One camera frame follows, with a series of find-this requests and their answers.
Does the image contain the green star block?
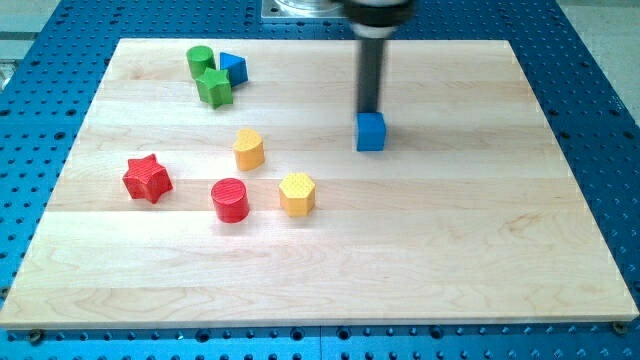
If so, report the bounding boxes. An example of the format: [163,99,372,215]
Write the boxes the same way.
[195,68,233,109]

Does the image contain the green cylinder block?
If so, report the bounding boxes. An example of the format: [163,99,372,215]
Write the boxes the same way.
[186,45,216,79]

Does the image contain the black robot arm end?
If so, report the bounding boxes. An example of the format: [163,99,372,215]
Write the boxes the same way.
[339,0,416,39]

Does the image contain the wooden board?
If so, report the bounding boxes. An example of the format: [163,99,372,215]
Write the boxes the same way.
[1,38,638,330]

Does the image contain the red cylinder block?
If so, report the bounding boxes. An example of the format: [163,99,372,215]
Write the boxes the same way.
[211,178,250,223]

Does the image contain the blue cube block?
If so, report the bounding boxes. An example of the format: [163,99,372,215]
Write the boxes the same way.
[356,112,386,152]

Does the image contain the blue triangle block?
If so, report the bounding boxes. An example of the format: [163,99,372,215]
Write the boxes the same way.
[220,52,248,87]

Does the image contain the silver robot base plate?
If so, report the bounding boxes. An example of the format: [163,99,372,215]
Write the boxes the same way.
[260,0,344,20]

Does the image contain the yellow hexagon block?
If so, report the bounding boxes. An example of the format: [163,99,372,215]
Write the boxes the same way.
[279,173,316,217]

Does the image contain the red star block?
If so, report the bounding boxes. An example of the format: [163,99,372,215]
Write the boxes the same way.
[122,154,173,204]

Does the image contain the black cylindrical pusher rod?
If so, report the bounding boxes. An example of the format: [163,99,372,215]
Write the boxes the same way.
[356,38,385,113]

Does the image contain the yellow heart block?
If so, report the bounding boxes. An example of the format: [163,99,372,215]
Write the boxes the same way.
[233,128,265,171]

